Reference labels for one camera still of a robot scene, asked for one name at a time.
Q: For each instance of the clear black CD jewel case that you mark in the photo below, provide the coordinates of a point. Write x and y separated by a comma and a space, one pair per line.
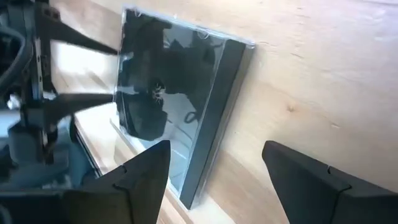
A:
186, 77

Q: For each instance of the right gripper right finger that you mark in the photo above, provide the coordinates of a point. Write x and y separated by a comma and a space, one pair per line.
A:
326, 199

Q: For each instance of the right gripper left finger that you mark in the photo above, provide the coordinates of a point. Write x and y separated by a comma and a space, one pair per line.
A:
124, 199

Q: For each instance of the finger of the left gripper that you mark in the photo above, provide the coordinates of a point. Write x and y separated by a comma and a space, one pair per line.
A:
77, 39
77, 102

